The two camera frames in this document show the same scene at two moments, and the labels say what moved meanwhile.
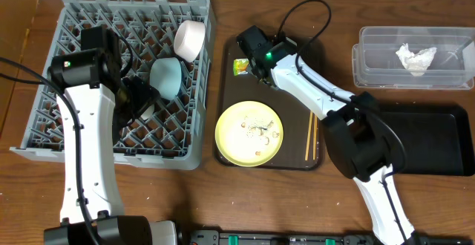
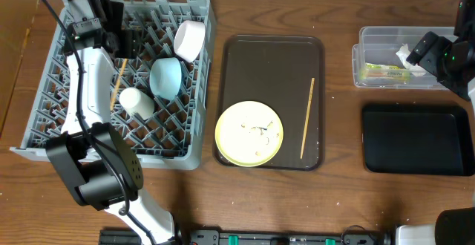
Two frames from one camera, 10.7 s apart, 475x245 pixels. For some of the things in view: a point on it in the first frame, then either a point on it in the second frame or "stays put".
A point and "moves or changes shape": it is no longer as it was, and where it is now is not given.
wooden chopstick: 309,134 to 312,90
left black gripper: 140,99 to 124,42
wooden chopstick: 315,141 moves or changes shape
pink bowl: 188,38 stays put
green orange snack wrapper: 240,66 to 384,73
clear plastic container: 376,64 stays put
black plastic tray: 436,137 stays put
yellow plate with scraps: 249,134 stays put
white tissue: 418,63 stays put
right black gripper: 256,69 to 423,48
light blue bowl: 165,76 stays put
